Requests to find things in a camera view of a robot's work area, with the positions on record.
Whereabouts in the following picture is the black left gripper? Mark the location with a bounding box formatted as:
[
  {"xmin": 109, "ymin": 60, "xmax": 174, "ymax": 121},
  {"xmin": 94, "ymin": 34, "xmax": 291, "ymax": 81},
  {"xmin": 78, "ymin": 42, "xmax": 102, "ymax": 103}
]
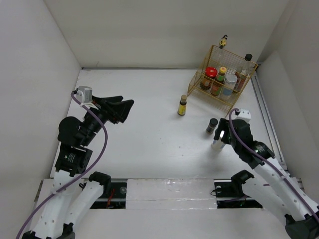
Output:
[{"xmin": 81, "ymin": 95, "xmax": 134, "ymax": 145}]

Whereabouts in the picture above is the white shaker silver lid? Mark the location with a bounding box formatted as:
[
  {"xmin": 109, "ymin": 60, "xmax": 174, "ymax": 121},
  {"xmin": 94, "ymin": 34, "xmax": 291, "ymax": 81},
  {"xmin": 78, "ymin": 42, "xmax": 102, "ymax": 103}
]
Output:
[
  {"xmin": 221, "ymin": 74, "xmax": 237, "ymax": 101},
  {"xmin": 211, "ymin": 130, "xmax": 225, "ymax": 152}
]

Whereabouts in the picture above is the tall sauce bottle yellow cap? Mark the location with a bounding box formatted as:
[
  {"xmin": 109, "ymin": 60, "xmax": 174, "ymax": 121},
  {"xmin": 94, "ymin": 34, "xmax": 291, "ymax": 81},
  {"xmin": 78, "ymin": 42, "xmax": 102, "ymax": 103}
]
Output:
[{"xmin": 210, "ymin": 67, "xmax": 227, "ymax": 96}]

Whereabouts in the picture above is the small yellow label bottle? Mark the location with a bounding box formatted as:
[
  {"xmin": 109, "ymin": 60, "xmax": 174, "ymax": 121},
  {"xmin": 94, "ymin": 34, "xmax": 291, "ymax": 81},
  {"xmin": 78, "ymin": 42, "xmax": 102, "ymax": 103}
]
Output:
[{"xmin": 177, "ymin": 95, "xmax": 187, "ymax": 116}]

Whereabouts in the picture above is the red lid sauce jar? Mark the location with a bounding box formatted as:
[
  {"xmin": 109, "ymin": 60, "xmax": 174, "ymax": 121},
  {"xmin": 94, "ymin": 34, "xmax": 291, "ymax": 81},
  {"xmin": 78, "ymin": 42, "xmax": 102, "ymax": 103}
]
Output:
[{"xmin": 200, "ymin": 67, "xmax": 218, "ymax": 90}]

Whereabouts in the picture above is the clear bottle black cap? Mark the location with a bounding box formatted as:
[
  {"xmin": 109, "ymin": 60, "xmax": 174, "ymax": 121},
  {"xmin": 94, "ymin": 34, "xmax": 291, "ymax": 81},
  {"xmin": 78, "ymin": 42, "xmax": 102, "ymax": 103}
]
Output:
[{"xmin": 234, "ymin": 53, "xmax": 253, "ymax": 92}]

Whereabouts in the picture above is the glass oil bottle gold spout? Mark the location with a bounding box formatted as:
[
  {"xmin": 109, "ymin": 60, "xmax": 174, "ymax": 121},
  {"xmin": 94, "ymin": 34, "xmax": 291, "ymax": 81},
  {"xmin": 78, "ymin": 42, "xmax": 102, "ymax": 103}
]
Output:
[{"xmin": 215, "ymin": 34, "xmax": 228, "ymax": 71}]

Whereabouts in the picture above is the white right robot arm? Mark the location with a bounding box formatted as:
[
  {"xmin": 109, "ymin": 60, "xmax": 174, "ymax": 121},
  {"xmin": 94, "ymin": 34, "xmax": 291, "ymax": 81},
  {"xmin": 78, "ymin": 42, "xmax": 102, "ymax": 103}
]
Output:
[{"xmin": 213, "ymin": 108, "xmax": 319, "ymax": 239}]

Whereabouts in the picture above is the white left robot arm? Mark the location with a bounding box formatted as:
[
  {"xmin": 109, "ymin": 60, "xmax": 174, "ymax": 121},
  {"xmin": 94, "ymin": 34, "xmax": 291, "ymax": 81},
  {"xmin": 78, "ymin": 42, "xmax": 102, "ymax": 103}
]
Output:
[{"xmin": 17, "ymin": 96, "xmax": 134, "ymax": 239}]

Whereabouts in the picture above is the small dark spice jar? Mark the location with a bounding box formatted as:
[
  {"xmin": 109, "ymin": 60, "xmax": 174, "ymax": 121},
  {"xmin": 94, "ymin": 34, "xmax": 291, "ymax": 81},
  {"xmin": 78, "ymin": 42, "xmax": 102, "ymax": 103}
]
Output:
[{"xmin": 206, "ymin": 118, "xmax": 218, "ymax": 134}]

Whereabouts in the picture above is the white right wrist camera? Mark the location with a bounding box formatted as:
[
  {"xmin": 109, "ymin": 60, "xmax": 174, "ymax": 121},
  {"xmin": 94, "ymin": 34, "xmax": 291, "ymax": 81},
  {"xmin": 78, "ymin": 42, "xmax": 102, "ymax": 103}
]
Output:
[{"xmin": 235, "ymin": 108, "xmax": 251, "ymax": 123}]

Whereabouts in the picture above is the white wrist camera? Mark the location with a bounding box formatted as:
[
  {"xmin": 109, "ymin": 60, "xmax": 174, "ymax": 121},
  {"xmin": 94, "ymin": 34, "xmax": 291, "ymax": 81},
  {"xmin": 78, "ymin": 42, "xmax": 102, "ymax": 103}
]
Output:
[
  {"xmin": 71, "ymin": 86, "xmax": 98, "ymax": 109},
  {"xmin": 235, "ymin": 108, "xmax": 251, "ymax": 123}
]

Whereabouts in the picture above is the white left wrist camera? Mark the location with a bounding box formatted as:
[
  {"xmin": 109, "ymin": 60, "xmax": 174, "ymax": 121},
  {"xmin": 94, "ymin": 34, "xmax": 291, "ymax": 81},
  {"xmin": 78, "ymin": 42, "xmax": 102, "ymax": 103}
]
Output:
[{"xmin": 71, "ymin": 86, "xmax": 98, "ymax": 109}]

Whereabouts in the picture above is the gold wire rack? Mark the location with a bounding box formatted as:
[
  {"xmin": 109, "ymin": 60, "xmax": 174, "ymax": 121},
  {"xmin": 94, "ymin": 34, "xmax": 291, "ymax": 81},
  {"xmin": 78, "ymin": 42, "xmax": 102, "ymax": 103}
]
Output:
[{"xmin": 187, "ymin": 45, "xmax": 258, "ymax": 115}]

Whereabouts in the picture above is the metal base rail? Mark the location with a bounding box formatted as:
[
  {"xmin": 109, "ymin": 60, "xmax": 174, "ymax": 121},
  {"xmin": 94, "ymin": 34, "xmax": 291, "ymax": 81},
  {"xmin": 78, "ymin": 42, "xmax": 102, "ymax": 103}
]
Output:
[{"xmin": 91, "ymin": 178, "xmax": 262, "ymax": 210}]

